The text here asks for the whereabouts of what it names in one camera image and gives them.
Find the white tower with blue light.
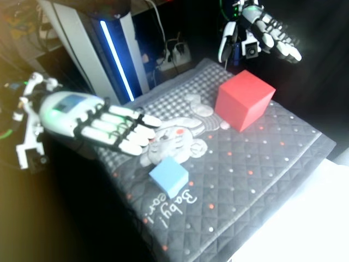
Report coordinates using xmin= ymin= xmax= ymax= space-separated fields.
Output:
xmin=37 ymin=0 xmax=151 ymax=106

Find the grey quilt with bear print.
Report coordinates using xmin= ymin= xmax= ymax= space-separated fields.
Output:
xmin=94 ymin=57 xmax=337 ymax=262

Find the white power strip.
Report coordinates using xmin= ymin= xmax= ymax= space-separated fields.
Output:
xmin=155 ymin=40 xmax=192 ymax=73

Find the red cube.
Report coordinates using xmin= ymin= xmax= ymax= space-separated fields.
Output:
xmin=214 ymin=69 xmax=276 ymax=133

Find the white cable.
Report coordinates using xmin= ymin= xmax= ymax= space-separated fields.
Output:
xmin=143 ymin=0 xmax=177 ymax=69

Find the blue cube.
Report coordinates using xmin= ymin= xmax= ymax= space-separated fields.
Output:
xmin=148 ymin=156 xmax=190 ymax=200

